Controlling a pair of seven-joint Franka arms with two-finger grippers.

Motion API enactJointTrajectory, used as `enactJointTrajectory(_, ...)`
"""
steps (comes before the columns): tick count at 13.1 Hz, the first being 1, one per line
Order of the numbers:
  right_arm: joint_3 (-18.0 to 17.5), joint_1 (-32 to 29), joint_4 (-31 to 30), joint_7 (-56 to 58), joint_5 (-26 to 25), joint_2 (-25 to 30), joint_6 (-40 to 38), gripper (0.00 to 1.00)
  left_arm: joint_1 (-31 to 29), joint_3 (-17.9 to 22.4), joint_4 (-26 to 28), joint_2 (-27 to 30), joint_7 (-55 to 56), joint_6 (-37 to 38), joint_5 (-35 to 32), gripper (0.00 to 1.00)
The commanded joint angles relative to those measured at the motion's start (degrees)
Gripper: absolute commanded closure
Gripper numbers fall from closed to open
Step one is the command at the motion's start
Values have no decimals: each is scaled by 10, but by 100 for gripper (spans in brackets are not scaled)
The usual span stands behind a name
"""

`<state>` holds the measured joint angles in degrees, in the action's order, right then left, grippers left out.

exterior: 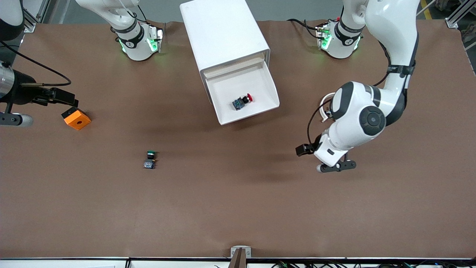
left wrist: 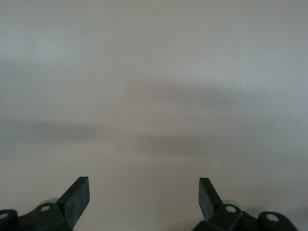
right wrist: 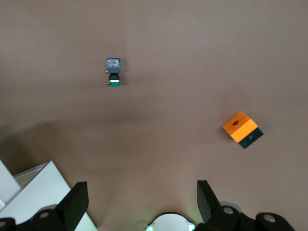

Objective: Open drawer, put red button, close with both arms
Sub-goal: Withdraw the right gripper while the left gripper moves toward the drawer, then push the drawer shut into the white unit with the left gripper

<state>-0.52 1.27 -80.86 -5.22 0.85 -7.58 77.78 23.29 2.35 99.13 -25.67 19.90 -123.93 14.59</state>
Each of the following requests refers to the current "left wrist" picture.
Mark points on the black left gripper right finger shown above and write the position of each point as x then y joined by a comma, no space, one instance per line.
208,204

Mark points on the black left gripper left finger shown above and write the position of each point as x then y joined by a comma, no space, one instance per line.
74,202

